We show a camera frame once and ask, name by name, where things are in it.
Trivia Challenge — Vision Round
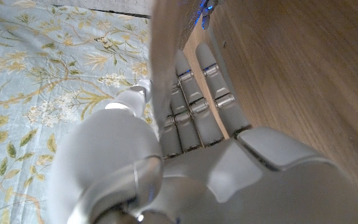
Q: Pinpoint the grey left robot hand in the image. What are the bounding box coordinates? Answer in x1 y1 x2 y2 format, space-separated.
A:
46 42 358 224

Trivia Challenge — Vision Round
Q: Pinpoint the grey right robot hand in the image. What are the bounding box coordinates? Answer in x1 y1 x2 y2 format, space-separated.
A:
196 0 226 30

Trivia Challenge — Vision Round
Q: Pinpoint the crinkled aluminum foil sheet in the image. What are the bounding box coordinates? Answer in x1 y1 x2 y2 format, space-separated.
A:
149 0 207 138

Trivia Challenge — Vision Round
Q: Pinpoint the black backdrop pole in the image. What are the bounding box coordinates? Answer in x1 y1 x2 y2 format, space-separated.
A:
52 4 152 20

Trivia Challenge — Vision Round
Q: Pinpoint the floral printed backdrop cloth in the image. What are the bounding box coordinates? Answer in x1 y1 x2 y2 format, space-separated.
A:
0 0 160 224

